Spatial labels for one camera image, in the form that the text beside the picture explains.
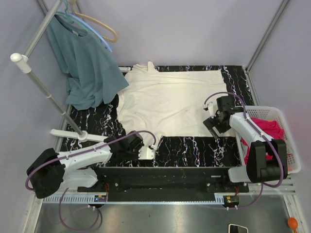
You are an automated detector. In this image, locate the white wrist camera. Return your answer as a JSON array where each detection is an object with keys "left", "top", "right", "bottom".
[
  {"left": 203, "top": 101, "right": 214, "bottom": 111},
  {"left": 138, "top": 146, "right": 156, "bottom": 160}
]

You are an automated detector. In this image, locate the pink t shirt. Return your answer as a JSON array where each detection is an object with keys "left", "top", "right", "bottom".
[{"left": 241, "top": 117, "right": 284, "bottom": 164}]

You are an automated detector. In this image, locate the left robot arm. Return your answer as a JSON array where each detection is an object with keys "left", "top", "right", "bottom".
[{"left": 25, "top": 131, "right": 143, "bottom": 199}]

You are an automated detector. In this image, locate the orange maraca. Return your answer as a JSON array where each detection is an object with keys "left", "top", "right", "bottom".
[{"left": 287, "top": 217, "right": 298, "bottom": 233}]

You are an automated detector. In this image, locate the tan wooden hanger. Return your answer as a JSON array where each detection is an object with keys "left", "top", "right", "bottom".
[{"left": 69, "top": 0, "right": 119, "bottom": 43}]

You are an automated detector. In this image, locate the aluminium corner frame post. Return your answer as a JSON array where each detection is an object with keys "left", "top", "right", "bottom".
[{"left": 245, "top": 0, "right": 291, "bottom": 72}]

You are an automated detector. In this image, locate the metal clothes rack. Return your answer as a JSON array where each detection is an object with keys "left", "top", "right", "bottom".
[{"left": 10, "top": 0, "right": 117, "bottom": 144}]

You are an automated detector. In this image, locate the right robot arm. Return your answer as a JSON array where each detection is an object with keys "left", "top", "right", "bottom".
[{"left": 203, "top": 92, "right": 288, "bottom": 193}]

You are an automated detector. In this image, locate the green hanger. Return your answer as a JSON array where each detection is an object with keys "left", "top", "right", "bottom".
[{"left": 55, "top": 0, "right": 90, "bottom": 32}]

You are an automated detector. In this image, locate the white cable duct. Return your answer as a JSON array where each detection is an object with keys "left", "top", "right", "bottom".
[{"left": 43, "top": 194, "right": 108, "bottom": 204}]

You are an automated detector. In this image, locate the white laundry basket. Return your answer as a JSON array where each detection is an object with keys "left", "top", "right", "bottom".
[{"left": 246, "top": 105, "right": 301, "bottom": 174}]

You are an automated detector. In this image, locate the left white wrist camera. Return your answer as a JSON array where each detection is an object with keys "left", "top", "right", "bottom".
[{"left": 138, "top": 146, "right": 156, "bottom": 160}]

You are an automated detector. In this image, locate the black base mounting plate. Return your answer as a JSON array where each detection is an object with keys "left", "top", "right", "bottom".
[{"left": 78, "top": 167, "right": 249, "bottom": 202}]

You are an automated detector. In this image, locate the smartphone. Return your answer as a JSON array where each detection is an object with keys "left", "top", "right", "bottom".
[{"left": 228, "top": 224, "right": 249, "bottom": 233}]

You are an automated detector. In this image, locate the teal t shirt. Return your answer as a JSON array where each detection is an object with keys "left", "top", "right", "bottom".
[{"left": 46, "top": 16, "right": 129, "bottom": 110}]

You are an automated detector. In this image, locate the blue plastic hanger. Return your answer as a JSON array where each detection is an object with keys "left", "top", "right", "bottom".
[{"left": 56, "top": 9, "right": 113, "bottom": 52}]

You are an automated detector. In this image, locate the white t shirt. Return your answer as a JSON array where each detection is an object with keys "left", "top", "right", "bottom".
[{"left": 117, "top": 62, "right": 227, "bottom": 145}]

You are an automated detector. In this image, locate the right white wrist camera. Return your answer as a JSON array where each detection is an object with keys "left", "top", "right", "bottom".
[{"left": 203, "top": 101, "right": 214, "bottom": 111}]

